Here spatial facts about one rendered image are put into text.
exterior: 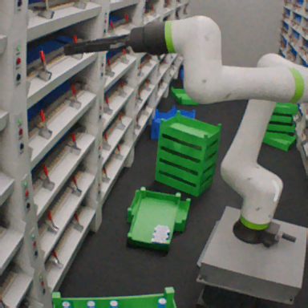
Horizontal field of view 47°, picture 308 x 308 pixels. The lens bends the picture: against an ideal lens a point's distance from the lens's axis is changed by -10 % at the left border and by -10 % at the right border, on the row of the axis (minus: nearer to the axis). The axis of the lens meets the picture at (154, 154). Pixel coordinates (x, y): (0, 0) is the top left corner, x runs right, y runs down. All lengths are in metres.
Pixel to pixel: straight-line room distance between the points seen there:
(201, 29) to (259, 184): 0.59
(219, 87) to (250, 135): 0.46
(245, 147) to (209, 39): 0.55
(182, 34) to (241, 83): 0.20
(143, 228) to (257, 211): 0.77
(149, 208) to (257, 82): 1.14
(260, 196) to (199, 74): 0.54
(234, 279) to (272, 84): 0.66
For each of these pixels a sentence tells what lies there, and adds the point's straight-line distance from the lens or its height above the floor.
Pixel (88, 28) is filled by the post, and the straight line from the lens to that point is 1.57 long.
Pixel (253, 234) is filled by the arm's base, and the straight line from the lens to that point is 1.42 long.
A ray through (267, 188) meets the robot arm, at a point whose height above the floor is 0.61.
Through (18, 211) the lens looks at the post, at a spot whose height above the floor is 0.62.
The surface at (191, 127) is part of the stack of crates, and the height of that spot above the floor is 0.32.
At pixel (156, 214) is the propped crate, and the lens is 2.00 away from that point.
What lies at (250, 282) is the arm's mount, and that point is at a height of 0.34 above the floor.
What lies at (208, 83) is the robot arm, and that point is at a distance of 0.95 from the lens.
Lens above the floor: 1.27
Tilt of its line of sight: 28 degrees down
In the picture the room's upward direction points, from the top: 5 degrees clockwise
